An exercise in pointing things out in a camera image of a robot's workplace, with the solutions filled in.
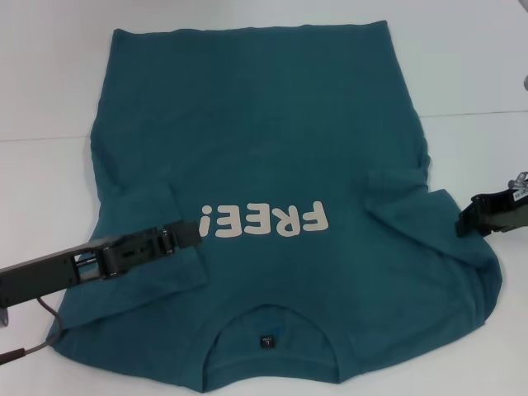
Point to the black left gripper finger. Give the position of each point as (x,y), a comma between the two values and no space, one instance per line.
(185,235)

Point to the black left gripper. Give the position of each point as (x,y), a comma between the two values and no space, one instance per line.
(41,276)

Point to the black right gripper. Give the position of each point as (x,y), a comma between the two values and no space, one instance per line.
(503,212)

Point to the teal t-shirt with FREE print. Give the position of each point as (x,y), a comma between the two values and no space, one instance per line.
(268,144)

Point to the silver camera mount bracket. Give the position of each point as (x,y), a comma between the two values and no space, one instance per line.
(3,317)

